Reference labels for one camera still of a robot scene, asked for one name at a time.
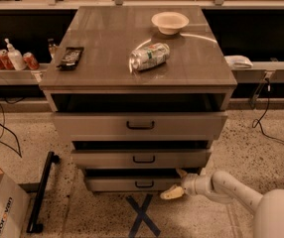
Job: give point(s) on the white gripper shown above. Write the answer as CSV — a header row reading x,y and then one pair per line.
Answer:
x,y
191,185

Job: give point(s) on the grey bottom drawer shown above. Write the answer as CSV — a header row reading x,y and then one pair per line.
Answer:
x,y
116,184

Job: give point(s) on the grey drawer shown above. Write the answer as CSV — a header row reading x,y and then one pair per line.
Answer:
x,y
141,159
201,126
116,184

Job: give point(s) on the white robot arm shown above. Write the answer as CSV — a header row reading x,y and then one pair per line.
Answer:
x,y
267,209

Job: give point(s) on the grey drawer cabinet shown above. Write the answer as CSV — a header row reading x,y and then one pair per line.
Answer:
x,y
195,77

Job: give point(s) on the grey middle drawer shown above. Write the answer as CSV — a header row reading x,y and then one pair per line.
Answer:
x,y
141,159

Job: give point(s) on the grey top drawer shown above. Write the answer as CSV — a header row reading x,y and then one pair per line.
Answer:
x,y
201,126

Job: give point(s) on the crushed silver soda can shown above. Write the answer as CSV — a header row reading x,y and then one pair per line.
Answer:
x,y
148,57

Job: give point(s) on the white folded cloth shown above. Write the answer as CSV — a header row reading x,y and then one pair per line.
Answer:
x,y
238,61

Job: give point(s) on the grey low shelf right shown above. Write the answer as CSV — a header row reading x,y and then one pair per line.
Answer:
x,y
273,70

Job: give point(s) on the grey low shelf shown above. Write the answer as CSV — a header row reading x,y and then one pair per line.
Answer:
x,y
23,77
273,70

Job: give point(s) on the black metal floor bar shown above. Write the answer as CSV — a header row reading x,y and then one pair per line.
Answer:
x,y
33,225

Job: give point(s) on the white paper bowl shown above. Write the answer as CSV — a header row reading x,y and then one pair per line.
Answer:
x,y
170,23

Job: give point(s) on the black snack bar packet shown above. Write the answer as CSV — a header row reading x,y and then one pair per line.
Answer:
x,y
70,58

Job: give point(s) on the cardboard box with print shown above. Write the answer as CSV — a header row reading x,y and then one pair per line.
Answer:
x,y
14,202

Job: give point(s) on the small glass bottle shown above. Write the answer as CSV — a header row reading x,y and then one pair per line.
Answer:
x,y
52,47

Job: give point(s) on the red soda can right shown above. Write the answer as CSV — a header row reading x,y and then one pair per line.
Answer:
x,y
31,61

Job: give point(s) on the red soda can middle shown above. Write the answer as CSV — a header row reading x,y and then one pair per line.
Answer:
x,y
5,59

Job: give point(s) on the grey low shelf left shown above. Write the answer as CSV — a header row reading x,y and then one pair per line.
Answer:
x,y
23,77

